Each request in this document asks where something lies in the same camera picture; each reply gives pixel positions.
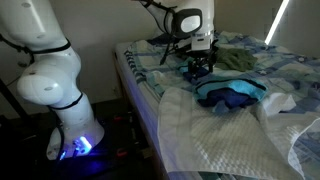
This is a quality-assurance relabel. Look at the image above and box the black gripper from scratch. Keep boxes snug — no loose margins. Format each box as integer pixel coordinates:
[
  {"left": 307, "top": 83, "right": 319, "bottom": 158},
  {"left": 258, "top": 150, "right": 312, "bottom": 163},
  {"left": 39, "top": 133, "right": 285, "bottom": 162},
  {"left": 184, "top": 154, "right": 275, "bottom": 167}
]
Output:
[{"left": 181, "top": 46, "right": 220, "bottom": 80}]

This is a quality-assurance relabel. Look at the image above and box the blue teal striped towel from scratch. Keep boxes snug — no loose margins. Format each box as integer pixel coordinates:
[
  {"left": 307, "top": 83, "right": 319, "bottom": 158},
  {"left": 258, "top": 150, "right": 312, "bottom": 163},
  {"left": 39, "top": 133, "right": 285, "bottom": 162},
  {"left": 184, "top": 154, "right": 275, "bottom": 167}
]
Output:
[{"left": 176, "top": 61, "right": 270, "bottom": 110}]

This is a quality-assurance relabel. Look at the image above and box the white waffle towel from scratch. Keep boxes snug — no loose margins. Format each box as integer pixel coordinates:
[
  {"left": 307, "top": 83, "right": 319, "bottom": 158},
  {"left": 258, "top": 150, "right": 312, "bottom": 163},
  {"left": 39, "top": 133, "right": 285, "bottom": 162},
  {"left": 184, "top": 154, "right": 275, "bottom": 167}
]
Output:
[{"left": 157, "top": 87, "right": 320, "bottom": 180}]

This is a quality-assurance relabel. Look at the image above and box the olive green garment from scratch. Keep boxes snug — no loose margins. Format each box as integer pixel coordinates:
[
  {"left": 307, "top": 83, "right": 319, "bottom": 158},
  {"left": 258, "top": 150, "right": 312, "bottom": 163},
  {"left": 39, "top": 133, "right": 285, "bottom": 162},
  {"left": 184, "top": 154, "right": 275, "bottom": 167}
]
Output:
[{"left": 214, "top": 47, "right": 259, "bottom": 73}]

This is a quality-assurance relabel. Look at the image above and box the dark blue pillow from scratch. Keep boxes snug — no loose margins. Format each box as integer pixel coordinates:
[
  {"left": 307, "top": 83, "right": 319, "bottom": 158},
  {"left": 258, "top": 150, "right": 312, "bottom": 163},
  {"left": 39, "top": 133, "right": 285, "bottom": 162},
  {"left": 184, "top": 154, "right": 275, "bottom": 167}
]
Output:
[{"left": 146, "top": 32, "right": 175, "bottom": 46}]

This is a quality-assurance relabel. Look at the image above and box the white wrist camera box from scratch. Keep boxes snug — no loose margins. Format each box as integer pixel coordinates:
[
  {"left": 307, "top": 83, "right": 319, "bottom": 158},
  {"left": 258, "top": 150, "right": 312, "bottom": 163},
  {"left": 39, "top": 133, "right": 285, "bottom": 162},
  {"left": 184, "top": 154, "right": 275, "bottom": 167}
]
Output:
[{"left": 175, "top": 38, "right": 194, "bottom": 50}]

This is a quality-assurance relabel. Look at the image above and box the bed frame with mattress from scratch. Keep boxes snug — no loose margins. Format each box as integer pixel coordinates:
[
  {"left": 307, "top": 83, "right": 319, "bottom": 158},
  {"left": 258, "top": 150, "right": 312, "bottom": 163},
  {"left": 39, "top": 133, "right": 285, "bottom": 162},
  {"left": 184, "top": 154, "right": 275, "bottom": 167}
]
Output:
[{"left": 112, "top": 41, "right": 204, "bottom": 180}]

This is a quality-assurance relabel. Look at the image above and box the black diagonal frame bar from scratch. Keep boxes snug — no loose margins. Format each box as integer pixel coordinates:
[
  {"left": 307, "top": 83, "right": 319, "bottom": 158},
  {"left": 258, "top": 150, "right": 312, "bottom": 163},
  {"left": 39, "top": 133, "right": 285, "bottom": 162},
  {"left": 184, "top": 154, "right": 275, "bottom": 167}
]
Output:
[{"left": 0, "top": 78, "right": 33, "bottom": 122}]

